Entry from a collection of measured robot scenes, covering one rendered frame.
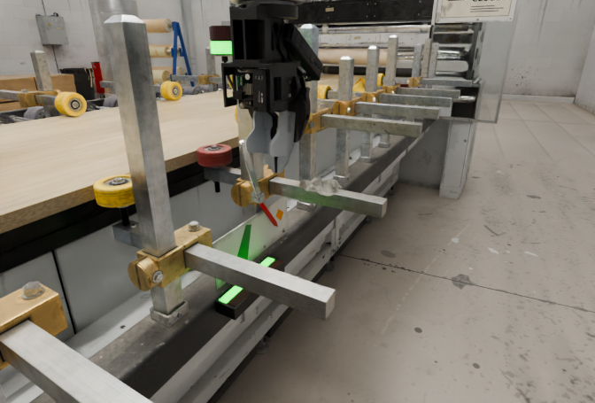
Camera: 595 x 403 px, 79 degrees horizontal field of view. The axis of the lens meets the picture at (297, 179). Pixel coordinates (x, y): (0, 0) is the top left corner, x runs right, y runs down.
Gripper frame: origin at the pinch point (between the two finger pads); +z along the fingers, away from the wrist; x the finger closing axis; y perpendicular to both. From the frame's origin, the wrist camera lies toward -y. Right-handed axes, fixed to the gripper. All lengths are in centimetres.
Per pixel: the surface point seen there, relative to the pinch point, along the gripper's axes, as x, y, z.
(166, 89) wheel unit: -101, -73, 3
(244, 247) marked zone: -14.2, -9.2, 22.9
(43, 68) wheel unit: -123, -37, -7
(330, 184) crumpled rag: 0.3, -18.6, 9.7
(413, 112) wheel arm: 5, -68, 3
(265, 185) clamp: -14.0, -17.2, 12.1
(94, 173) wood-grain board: -40.3, 2.6, 7.5
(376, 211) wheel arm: 9.9, -18.2, 13.1
